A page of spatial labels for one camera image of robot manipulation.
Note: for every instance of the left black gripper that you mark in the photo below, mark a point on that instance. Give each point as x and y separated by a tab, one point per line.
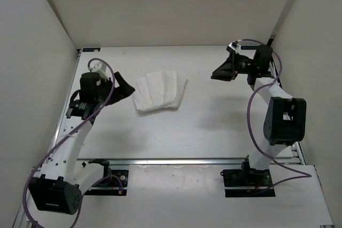
121	92

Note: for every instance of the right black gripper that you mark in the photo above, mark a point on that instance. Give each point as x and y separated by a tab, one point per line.
228	70

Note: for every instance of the white pleated skirt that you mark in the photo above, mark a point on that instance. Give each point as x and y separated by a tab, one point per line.
159	90

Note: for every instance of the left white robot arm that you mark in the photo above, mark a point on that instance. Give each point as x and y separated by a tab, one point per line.
62	181

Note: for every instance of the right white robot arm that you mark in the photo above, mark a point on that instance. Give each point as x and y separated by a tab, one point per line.
285	118

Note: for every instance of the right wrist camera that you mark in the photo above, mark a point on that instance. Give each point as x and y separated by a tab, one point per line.
234	47

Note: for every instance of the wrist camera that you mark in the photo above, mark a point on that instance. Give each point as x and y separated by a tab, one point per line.
100	68
234	47

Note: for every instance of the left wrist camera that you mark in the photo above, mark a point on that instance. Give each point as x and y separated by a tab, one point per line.
100	68

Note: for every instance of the aluminium frame rail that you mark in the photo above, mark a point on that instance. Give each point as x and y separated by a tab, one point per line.
175	162

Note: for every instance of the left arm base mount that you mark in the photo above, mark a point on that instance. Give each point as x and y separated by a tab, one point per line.
113	183

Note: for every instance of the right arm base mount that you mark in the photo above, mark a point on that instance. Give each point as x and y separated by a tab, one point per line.
246	182

